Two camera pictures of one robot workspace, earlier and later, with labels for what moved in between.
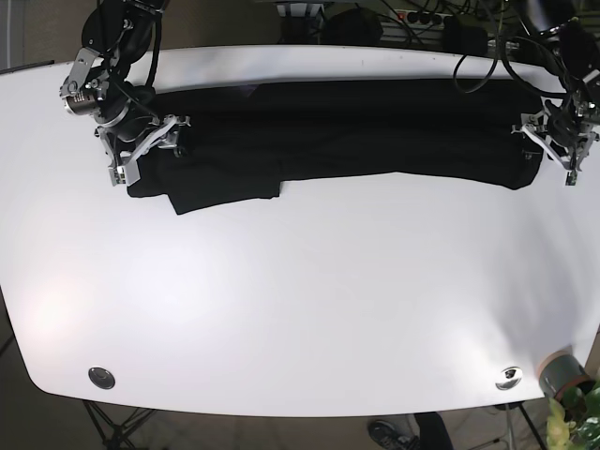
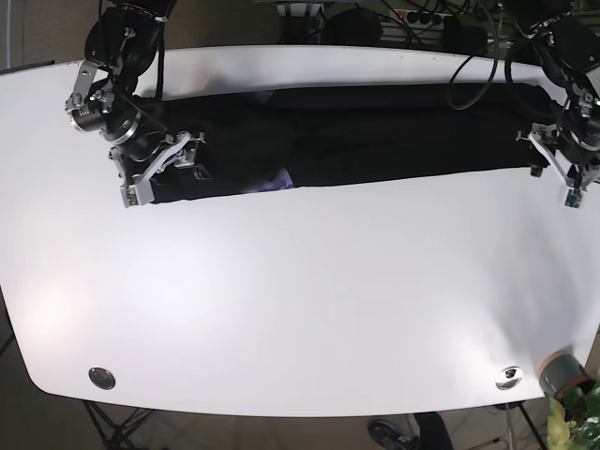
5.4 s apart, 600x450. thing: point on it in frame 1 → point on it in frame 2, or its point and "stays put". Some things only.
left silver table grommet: (101, 378) stays put
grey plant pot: (561, 370) stays put
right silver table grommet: (513, 375) stays put
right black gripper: (563, 134) → (572, 145)
